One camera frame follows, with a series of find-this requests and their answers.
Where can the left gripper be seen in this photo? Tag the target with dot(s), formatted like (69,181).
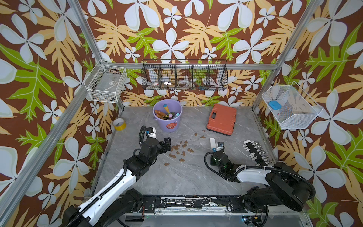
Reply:
(167,144)

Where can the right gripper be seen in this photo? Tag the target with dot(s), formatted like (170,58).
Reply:
(211,159)

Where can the green trowel wooden handle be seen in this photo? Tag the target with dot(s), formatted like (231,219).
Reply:
(162,117)
(160,113)

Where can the green trowel yellow handle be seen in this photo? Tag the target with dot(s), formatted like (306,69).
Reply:
(166,108)

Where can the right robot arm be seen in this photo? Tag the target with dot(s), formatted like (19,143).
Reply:
(283,186)

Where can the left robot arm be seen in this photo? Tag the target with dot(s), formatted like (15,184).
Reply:
(102,208)

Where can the purple plastic bucket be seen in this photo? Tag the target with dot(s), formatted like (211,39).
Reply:
(169,125)

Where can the red plastic tool case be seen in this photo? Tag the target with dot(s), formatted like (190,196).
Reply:
(222,119)

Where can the yellow tape roll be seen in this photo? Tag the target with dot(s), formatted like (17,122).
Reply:
(119,124)

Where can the blue item in basket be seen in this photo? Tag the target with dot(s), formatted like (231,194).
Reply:
(275,105)

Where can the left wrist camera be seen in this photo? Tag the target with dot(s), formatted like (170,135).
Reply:
(150,132)

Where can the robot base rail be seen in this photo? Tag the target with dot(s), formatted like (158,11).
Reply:
(148,204)

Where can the white wire basket left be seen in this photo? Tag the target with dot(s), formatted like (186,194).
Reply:
(105,83)

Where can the white wire basket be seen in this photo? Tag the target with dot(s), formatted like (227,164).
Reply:
(105,83)
(298,110)

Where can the white wire basket right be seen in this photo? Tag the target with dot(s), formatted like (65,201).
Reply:
(298,110)

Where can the black wire basket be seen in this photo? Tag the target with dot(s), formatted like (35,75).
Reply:
(205,75)

